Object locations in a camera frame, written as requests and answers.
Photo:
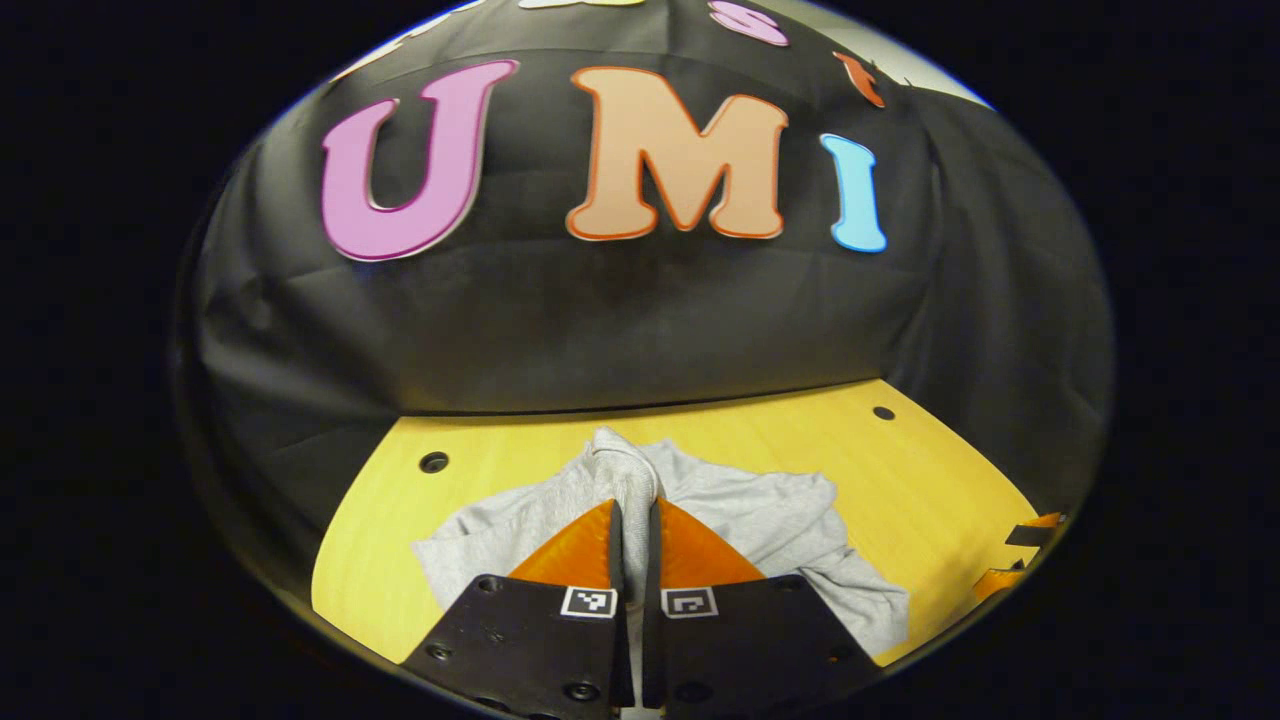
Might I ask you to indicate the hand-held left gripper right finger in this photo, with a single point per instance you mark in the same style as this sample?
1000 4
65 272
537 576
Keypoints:
653 570

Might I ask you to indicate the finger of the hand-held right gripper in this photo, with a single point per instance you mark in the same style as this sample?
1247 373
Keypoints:
1035 530
1000 583

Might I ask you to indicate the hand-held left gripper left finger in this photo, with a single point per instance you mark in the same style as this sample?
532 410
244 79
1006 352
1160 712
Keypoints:
617 570

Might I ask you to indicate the grey zip-neck sweatshirt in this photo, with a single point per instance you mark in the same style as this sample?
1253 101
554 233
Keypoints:
760 520

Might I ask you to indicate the black backdrop cloth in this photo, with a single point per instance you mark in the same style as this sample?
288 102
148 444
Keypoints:
600 320

